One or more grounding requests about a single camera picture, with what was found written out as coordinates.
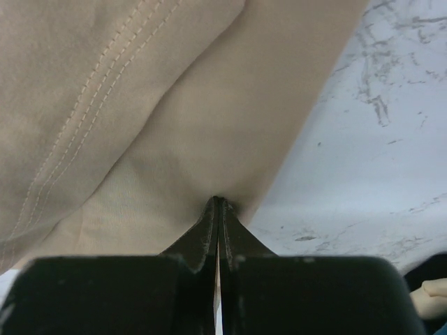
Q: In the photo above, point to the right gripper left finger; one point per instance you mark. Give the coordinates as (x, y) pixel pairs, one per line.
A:
(168, 293)

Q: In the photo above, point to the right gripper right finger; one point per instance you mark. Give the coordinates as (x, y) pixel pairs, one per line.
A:
(265, 293)

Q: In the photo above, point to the beige t-shirt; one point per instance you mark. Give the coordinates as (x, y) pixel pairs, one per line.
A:
(120, 119)

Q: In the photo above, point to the folded cream t-shirt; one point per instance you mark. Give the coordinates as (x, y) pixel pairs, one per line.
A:
(430, 299)

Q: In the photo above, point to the folded black t-shirt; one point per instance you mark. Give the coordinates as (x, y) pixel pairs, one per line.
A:
(431, 269)

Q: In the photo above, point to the folded blue t-shirt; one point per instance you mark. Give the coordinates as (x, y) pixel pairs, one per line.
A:
(435, 326)

